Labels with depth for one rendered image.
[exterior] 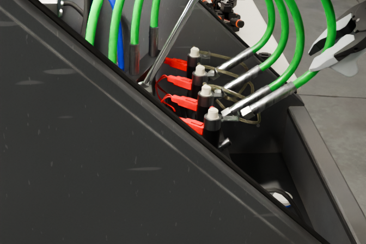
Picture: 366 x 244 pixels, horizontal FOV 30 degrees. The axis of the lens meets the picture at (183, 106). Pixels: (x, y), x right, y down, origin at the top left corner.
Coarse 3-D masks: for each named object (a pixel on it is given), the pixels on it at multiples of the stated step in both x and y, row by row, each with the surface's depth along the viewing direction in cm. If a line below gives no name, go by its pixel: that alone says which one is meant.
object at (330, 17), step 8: (96, 0) 98; (328, 0) 102; (96, 8) 99; (328, 8) 102; (96, 16) 100; (328, 16) 103; (88, 24) 100; (96, 24) 100; (328, 24) 104; (336, 24) 104; (88, 32) 101; (328, 32) 105; (336, 32) 105; (88, 40) 101; (328, 40) 105; (312, 72) 108; (296, 80) 108; (304, 80) 108
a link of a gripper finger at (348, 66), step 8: (344, 40) 103; (352, 40) 101; (328, 48) 105; (336, 48) 103; (320, 56) 105; (328, 56) 103; (352, 56) 104; (360, 56) 104; (312, 64) 106; (320, 64) 105; (328, 64) 104; (336, 64) 105; (344, 64) 105; (352, 64) 105; (344, 72) 106; (352, 72) 105
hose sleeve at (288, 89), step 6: (288, 84) 109; (294, 84) 108; (276, 90) 109; (282, 90) 109; (288, 90) 108; (294, 90) 109; (270, 96) 109; (276, 96) 109; (282, 96) 109; (258, 102) 110; (264, 102) 109; (270, 102) 109; (276, 102) 110; (252, 108) 110; (258, 108) 109; (264, 108) 110
